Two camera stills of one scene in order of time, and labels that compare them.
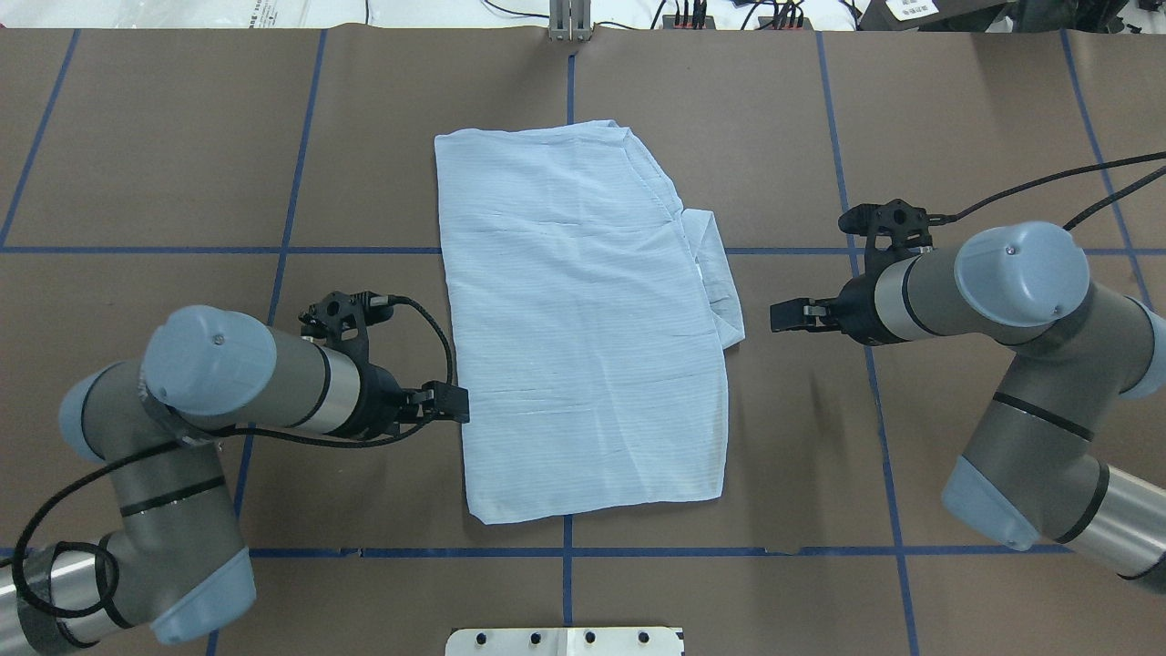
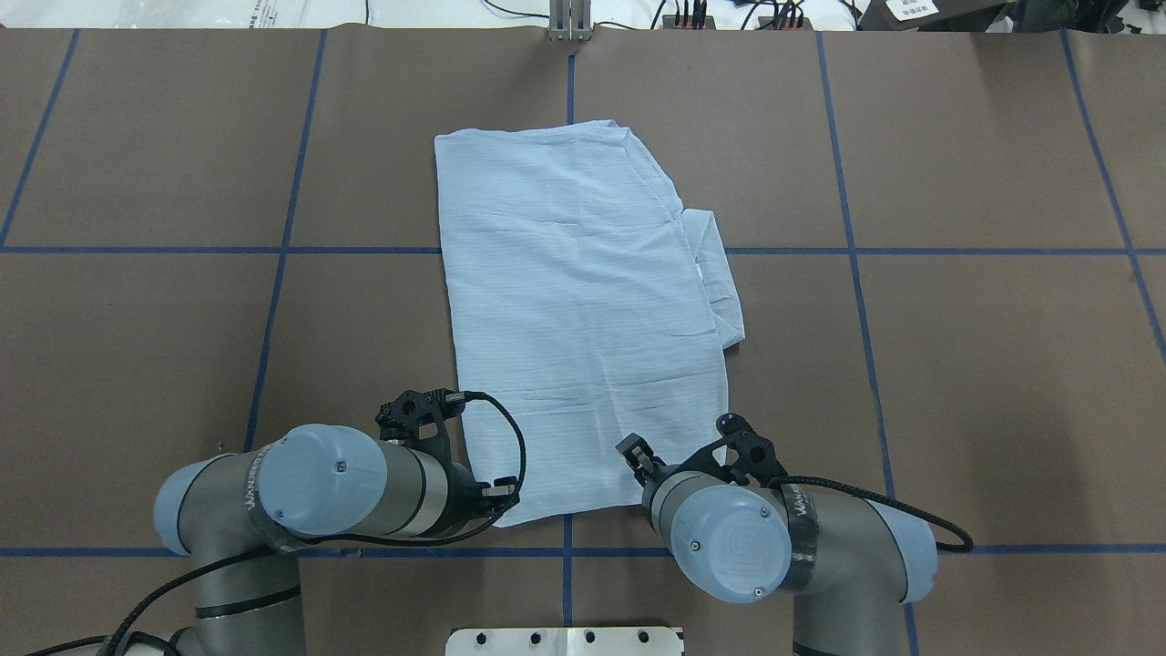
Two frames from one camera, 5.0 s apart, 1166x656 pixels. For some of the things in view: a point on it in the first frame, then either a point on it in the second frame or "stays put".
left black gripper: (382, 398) to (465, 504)
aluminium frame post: (570, 20) stays put
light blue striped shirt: (590, 319) stays put
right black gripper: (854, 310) to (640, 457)
